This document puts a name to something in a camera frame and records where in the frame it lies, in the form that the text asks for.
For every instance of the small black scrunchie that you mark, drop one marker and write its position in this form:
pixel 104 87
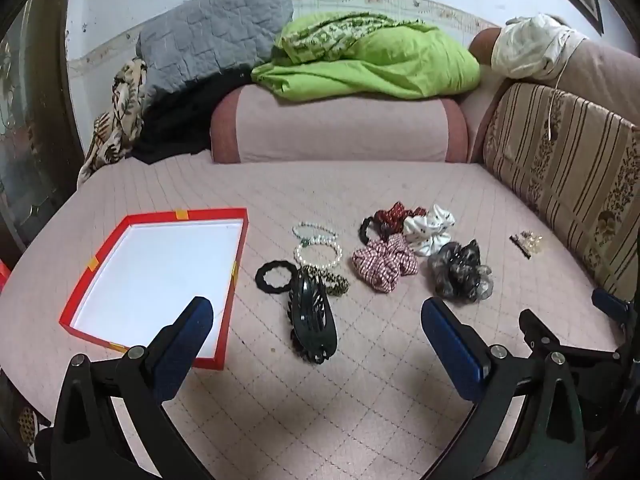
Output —
pixel 262 285

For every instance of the black hair claw clip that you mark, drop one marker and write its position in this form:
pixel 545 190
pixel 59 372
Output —
pixel 310 320

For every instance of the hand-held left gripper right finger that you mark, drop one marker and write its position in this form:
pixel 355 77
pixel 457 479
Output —
pixel 450 345

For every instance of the green patterned cloth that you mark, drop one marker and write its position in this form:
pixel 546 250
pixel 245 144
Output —
pixel 330 32

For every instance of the beige floral cloth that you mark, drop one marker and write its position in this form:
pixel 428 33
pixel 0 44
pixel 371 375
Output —
pixel 117 120

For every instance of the white cherry print scrunchie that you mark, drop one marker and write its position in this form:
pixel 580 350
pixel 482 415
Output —
pixel 430 230

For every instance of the dark metal hair clip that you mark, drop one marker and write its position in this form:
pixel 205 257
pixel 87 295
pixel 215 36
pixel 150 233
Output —
pixel 520 246

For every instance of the black cloth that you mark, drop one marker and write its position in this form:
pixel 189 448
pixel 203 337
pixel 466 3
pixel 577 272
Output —
pixel 175 120

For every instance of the pink bolster cushion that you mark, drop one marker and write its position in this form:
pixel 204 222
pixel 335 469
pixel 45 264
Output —
pixel 340 125

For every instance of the lime green blanket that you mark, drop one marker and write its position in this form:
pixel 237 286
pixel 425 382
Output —
pixel 390 65

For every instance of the grey quilted pillow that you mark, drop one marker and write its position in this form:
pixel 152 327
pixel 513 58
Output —
pixel 215 35

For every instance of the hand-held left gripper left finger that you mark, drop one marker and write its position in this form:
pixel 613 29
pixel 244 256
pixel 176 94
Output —
pixel 185 340

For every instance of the white cloth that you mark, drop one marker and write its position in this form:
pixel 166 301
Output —
pixel 535 45

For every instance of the dark wooden door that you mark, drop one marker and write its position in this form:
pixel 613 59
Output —
pixel 30 135

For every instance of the thin black satin scrunchie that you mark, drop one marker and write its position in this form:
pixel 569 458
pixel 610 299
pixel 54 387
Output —
pixel 362 230

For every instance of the red cardboard box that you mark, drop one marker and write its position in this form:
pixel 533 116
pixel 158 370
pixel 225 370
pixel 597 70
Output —
pixel 150 270

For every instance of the red polka dot scrunchie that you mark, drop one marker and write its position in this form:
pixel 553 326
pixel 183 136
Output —
pixel 392 215

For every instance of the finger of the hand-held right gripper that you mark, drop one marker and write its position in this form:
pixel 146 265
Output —
pixel 537 332
pixel 612 307

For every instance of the leopard print scrunchie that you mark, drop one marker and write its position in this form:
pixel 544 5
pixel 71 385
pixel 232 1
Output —
pixel 340 285

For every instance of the striped floral sofa cushion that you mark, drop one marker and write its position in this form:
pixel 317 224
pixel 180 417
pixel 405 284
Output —
pixel 565 170

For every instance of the grey sheer scrunchie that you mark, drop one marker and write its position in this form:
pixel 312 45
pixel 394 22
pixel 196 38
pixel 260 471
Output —
pixel 457 272

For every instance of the red plaid scrunchie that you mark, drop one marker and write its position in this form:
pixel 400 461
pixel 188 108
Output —
pixel 385 265

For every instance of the small clear hair clip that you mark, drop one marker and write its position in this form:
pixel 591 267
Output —
pixel 532 241

